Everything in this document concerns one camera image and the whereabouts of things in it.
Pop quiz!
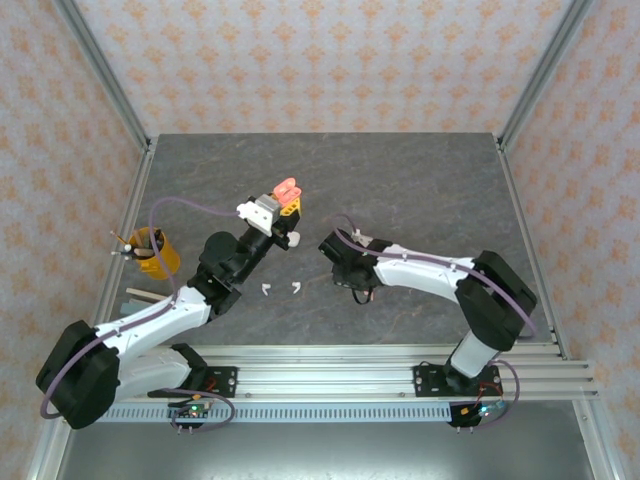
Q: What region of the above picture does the grey metal panel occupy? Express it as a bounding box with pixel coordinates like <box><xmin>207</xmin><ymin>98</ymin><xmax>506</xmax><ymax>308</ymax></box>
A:
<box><xmin>54</xmin><ymin>422</ymin><xmax>601</xmax><ymax>480</ymax></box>

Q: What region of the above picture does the yellow pen cup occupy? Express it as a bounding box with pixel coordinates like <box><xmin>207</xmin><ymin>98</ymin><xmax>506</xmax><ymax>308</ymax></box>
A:
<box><xmin>123</xmin><ymin>225</ymin><xmax>182</xmax><ymax>282</ymax></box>

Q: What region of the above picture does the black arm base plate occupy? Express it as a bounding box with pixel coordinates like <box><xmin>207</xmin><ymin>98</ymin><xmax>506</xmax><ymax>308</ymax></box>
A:
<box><xmin>147</xmin><ymin>365</ymin><xmax>239</xmax><ymax>399</ymax></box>
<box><xmin>412</xmin><ymin>364</ymin><xmax>503</xmax><ymax>400</ymax></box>

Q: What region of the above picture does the pink earbud charging case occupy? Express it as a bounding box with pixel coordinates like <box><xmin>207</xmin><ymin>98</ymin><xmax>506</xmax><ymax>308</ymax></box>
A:
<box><xmin>273</xmin><ymin>177</ymin><xmax>305</xmax><ymax>207</ymax></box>

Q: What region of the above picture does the aluminium mounting rail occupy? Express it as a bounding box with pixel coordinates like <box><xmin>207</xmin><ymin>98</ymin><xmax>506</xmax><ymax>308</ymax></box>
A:
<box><xmin>52</xmin><ymin>343</ymin><xmax>601</xmax><ymax>401</ymax></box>

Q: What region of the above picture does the wooden stick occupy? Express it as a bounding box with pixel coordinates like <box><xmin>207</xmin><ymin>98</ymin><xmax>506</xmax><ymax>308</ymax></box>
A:
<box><xmin>125</xmin><ymin>286</ymin><xmax>170</xmax><ymax>303</ymax></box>

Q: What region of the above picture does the aluminium table side rail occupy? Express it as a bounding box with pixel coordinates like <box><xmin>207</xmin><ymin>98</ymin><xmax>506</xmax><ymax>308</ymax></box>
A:
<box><xmin>494</xmin><ymin>134</ymin><xmax>621</xmax><ymax>480</ymax></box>
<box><xmin>24</xmin><ymin>142</ymin><xmax>157</xmax><ymax>480</ymax></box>

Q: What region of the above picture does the black board bracket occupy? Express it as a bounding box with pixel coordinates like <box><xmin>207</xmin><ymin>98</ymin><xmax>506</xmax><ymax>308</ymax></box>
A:
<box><xmin>169</xmin><ymin>417</ymin><xmax>211</xmax><ymax>435</ymax></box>
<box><xmin>448</xmin><ymin>403</ymin><xmax>485</xmax><ymax>432</ymax></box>

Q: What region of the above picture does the aluminium frame post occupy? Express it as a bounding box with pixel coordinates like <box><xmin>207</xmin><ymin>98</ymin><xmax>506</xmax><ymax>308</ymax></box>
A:
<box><xmin>53</xmin><ymin>0</ymin><xmax>154</xmax><ymax>151</ymax></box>
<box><xmin>497</xmin><ymin>0</ymin><xmax>596</xmax><ymax>151</ymax></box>

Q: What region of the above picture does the green controller circuit board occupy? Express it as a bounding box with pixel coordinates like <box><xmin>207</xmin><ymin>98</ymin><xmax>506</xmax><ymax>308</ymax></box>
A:
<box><xmin>167</xmin><ymin>392</ymin><xmax>216</xmax><ymax>419</ymax></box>
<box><xmin>462</xmin><ymin>397</ymin><xmax>506</xmax><ymax>419</ymax></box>

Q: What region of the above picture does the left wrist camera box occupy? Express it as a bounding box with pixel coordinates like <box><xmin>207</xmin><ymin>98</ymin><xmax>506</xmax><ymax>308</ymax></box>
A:
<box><xmin>236</xmin><ymin>193</ymin><xmax>282</xmax><ymax>239</ymax></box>

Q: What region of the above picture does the grey slotted cable duct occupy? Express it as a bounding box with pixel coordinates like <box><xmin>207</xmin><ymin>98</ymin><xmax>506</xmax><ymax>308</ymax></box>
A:
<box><xmin>102</xmin><ymin>404</ymin><xmax>455</xmax><ymax>424</ymax></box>

